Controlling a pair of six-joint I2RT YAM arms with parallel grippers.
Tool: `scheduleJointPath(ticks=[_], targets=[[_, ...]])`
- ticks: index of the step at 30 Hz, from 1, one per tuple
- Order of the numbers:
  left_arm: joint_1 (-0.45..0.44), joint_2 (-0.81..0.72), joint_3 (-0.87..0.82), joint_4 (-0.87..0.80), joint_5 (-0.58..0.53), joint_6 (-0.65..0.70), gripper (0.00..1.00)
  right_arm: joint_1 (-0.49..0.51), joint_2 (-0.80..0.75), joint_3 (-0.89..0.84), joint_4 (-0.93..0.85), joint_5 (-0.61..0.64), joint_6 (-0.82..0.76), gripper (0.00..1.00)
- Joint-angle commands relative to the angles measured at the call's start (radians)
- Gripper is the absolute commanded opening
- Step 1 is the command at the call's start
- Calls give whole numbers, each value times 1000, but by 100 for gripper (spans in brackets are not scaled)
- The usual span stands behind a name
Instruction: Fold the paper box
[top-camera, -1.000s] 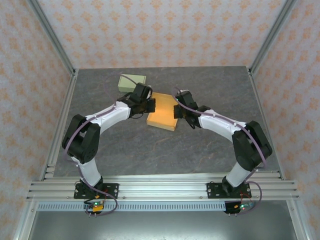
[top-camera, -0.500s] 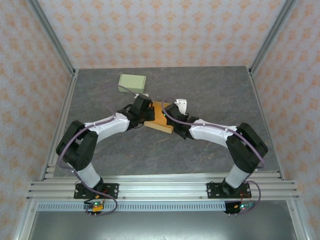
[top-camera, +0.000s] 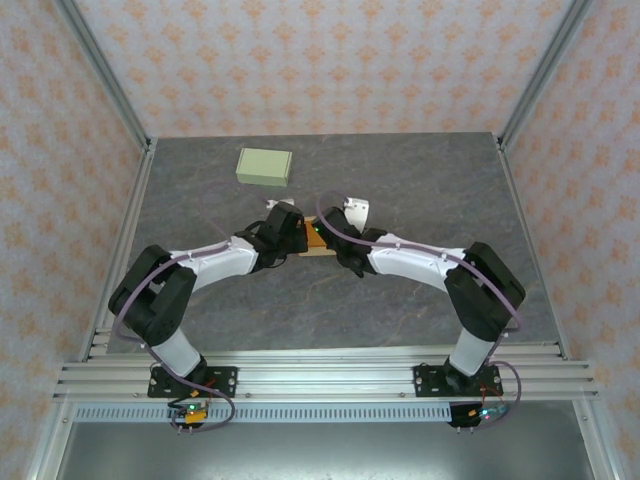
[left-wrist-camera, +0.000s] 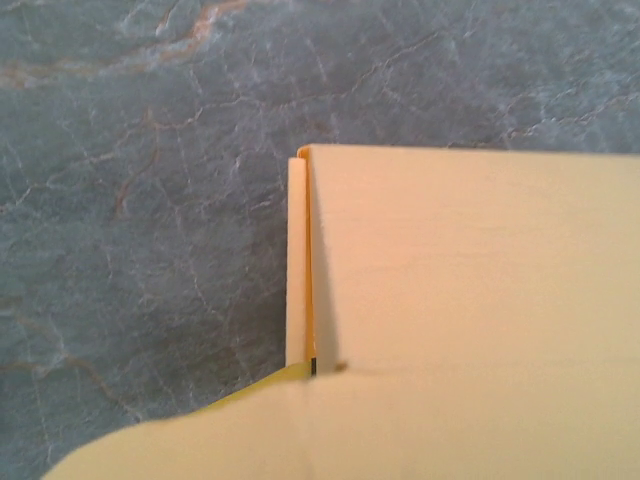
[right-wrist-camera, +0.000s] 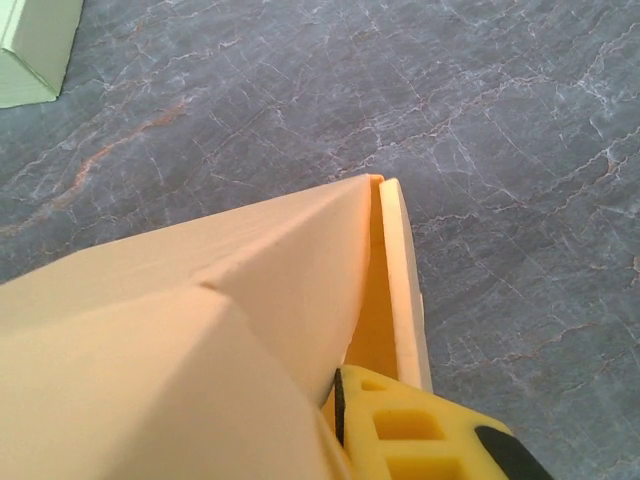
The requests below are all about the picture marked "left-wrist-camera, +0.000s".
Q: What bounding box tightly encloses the orange paper box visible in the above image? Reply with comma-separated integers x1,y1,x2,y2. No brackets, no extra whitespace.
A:
42,143,640,480

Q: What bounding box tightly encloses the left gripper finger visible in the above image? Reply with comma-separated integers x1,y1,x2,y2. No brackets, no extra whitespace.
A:
197,357,319,419

